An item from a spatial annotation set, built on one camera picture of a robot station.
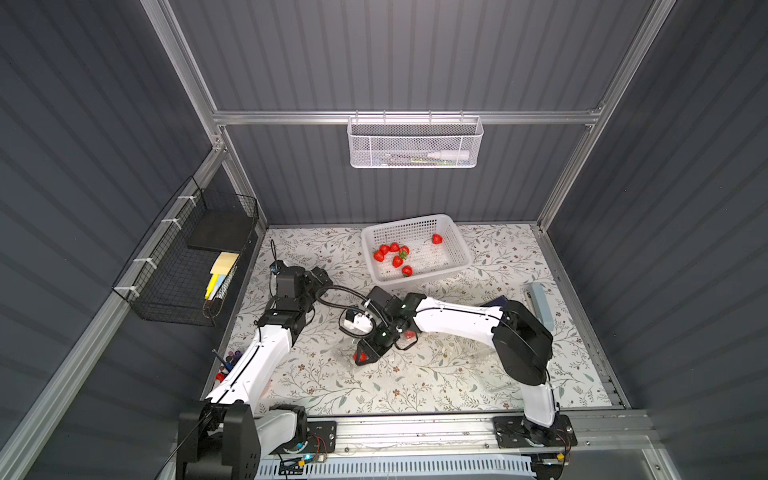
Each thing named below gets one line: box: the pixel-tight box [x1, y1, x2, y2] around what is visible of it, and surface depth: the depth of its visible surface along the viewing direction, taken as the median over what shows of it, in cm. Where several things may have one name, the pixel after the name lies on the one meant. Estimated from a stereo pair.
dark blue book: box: [480, 295, 508, 307], surface depth 101 cm
